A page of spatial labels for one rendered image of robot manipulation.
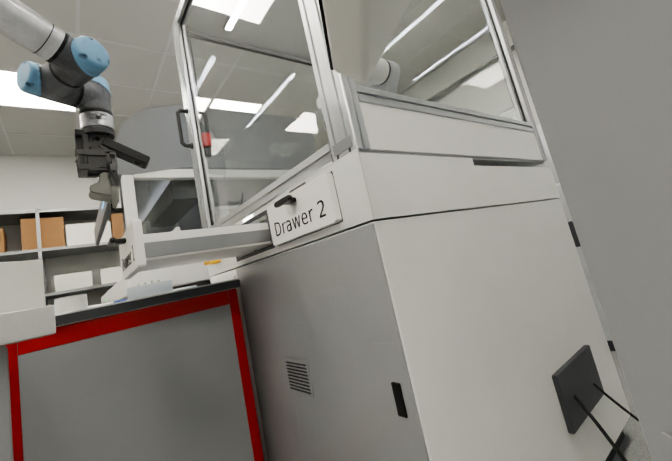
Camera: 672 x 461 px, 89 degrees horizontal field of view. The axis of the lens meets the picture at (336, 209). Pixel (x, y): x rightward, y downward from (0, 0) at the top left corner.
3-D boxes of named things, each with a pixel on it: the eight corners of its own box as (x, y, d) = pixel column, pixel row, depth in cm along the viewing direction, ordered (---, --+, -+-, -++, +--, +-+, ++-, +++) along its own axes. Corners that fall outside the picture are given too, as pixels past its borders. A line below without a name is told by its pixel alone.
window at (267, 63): (334, 142, 75) (259, -193, 91) (212, 227, 141) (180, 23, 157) (336, 143, 76) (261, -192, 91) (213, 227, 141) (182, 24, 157)
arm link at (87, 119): (112, 125, 96) (115, 111, 90) (113, 140, 96) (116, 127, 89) (78, 122, 92) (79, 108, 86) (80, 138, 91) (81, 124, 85)
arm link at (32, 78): (37, 45, 76) (90, 66, 86) (12, 67, 80) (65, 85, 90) (40, 77, 74) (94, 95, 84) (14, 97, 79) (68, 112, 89)
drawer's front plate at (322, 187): (336, 221, 71) (325, 171, 73) (273, 246, 93) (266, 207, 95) (342, 221, 72) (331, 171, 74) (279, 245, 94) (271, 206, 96)
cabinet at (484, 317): (500, 742, 51) (376, 217, 64) (239, 487, 129) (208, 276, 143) (643, 435, 110) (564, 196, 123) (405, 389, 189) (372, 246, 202)
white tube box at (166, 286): (127, 301, 102) (126, 288, 102) (129, 301, 109) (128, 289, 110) (173, 291, 108) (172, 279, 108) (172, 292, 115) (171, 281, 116)
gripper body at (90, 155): (78, 181, 88) (74, 137, 90) (117, 180, 94) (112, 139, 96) (79, 170, 82) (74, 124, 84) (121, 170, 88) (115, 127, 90)
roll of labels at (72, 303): (48, 316, 88) (47, 300, 89) (66, 313, 95) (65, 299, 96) (78, 310, 90) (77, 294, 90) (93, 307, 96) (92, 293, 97)
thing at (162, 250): (145, 260, 78) (141, 234, 79) (130, 273, 97) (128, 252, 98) (295, 239, 103) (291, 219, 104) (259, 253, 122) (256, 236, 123)
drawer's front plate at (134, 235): (137, 267, 75) (132, 218, 77) (122, 280, 97) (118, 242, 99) (146, 266, 76) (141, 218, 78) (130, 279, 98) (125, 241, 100)
